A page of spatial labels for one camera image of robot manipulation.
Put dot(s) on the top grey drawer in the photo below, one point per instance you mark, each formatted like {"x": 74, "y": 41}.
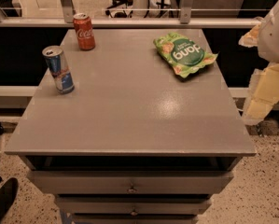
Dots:
{"x": 130, "y": 182}

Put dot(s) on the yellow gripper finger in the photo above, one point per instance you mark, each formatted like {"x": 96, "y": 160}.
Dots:
{"x": 250, "y": 39}
{"x": 263, "y": 94}

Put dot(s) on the grey drawer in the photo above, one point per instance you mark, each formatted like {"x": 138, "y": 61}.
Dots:
{"x": 130, "y": 182}
{"x": 139, "y": 219}
{"x": 138, "y": 205}

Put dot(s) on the metal railing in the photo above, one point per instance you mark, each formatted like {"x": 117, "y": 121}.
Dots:
{"x": 141, "y": 14}

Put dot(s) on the middle grey drawer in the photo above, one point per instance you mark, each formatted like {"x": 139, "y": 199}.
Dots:
{"x": 138, "y": 205}

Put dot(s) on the bottom grey drawer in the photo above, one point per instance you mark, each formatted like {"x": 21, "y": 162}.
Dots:
{"x": 139, "y": 219}

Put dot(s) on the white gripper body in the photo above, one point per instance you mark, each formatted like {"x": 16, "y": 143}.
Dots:
{"x": 275, "y": 36}

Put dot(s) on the red Coca-Cola can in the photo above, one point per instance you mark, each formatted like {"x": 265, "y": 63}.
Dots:
{"x": 84, "y": 32}

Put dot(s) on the green chip bag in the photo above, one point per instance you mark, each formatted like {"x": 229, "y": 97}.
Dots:
{"x": 184, "y": 55}

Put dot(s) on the grey drawer cabinet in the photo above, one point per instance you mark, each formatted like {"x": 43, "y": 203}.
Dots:
{"x": 129, "y": 112}

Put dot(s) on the blue silver Red Bull can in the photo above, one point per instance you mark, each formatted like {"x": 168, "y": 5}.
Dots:
{"x": 59, "y": 69}

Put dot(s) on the black office chair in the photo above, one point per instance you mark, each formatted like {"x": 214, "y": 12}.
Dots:
{"x": 118, "y": 0}

